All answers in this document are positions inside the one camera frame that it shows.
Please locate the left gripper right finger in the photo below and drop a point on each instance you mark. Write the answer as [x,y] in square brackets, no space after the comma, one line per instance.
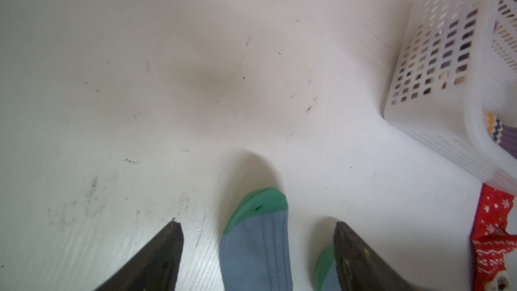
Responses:
[359,267]

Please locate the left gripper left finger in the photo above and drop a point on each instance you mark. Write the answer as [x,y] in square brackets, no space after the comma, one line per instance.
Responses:
[155,266]

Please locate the blue orange striped sock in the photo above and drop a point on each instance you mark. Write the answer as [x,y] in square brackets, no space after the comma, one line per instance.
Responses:
[254,251]

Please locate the beige purple striped sock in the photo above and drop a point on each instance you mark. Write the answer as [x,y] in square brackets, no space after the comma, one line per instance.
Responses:
[505,133]

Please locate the red bear sock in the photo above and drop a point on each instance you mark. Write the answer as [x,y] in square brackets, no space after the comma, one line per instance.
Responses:
[490,240]

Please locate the blue green toe sock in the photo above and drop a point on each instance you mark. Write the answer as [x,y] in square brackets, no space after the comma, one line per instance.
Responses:
[326,271]

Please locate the white plastic basket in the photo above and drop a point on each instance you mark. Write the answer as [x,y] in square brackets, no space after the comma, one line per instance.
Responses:
[454,85]

